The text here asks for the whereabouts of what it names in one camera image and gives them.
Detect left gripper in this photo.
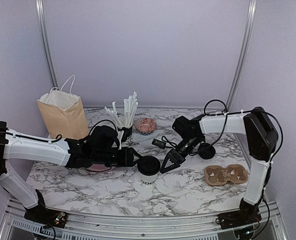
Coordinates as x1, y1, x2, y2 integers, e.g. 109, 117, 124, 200
92, 146, 143, 167

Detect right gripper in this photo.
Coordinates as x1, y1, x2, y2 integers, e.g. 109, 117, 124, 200
160, 135, 202, 174

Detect white paper coffee cup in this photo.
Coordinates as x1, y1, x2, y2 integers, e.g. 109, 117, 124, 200
139, 173, 158, 186

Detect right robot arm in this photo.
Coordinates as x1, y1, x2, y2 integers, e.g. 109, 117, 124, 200
160, 106, 284, 224

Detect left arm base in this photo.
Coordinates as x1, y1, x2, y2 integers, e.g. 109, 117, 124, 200
24, 189, 68, 229

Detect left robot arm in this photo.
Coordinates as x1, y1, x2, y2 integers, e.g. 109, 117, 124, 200
0, 121, 142, 223

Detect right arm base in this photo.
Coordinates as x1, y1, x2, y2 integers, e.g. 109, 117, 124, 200
216, 197, 262, 230

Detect black cup holding straws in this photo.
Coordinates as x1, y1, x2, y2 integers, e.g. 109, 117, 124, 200
117, 126, 133, 143

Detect red patterned bowl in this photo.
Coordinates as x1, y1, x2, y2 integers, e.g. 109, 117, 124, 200
134, 117, 157, 135

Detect pink plate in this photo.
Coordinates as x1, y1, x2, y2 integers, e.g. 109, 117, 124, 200
88, 164, 111, 172

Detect cardboard cup carrier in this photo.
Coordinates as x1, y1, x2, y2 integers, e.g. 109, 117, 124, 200
204, 164, 248, 186

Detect brown paper bag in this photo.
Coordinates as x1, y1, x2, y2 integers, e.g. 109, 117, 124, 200
37, 74, 88, 140

